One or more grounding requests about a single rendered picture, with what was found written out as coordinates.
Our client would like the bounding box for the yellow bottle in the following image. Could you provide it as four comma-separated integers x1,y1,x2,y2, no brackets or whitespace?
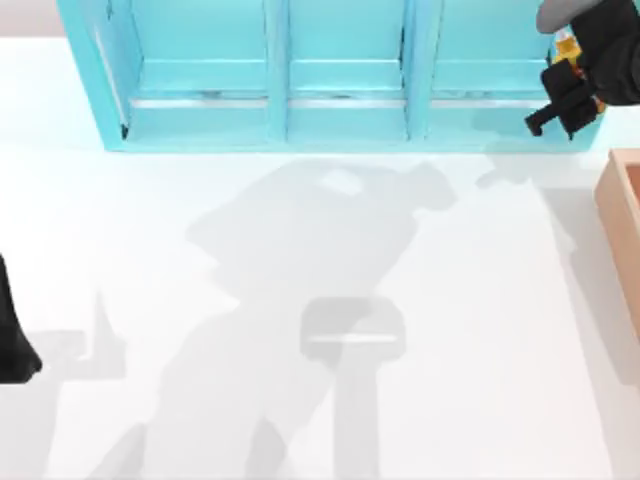
550,28,607,115

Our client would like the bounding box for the pale grey rounded box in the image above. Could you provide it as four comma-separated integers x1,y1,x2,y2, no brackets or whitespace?
535,0,577,34

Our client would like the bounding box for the salmon shallow box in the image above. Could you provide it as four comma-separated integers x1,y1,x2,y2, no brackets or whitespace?
593,148,640,341

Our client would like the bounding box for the light blue rack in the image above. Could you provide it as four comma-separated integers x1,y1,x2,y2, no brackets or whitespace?
55,0,607,154

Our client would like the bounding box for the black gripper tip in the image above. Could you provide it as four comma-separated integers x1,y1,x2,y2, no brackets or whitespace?
0,254,43,385

